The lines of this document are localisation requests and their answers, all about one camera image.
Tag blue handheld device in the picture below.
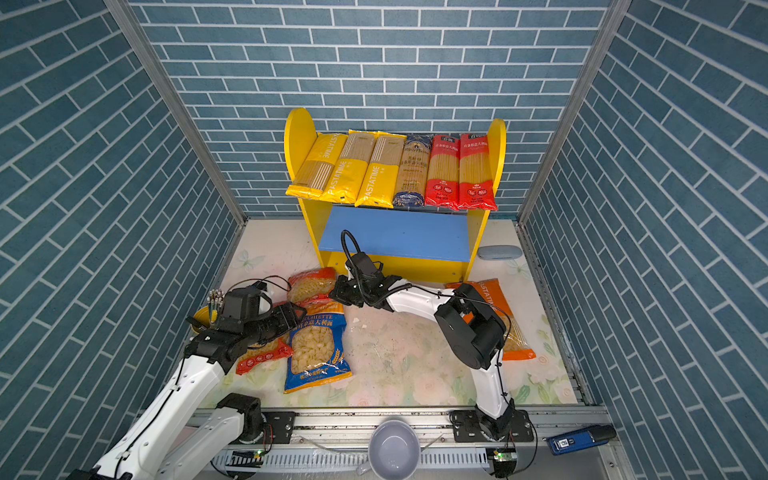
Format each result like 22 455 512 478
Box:
547 425 617 456

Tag blue-top Moli pasta bag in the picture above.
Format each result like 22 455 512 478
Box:
393 135 432 207

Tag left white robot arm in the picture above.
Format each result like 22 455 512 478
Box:
69 279 307 479

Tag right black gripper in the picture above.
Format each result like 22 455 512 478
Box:
325 274 371 308

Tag blue shell pasta bag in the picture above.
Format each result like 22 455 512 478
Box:
284 298 353 394

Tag yellow spaghetti bag long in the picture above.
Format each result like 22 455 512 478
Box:
320 131 377 204

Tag red macaroni bag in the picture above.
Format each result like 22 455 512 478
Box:
236 334 293 375
287 267 337 304

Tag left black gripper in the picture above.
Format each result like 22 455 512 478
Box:
243 300 309 347

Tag orange pasta bag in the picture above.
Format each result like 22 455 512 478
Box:
436 279 536 370

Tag red spaghetti bag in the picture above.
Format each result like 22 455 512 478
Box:
458 133 497 211
425 135 459 211

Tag grey bowl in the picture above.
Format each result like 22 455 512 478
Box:
356 419 421 480

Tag grey oval case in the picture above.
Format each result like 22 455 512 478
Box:
477 245 524 261

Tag yellow pen cup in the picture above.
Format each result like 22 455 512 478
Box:
186 289 224 334

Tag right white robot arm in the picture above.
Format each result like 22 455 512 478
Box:
330 252 516 441

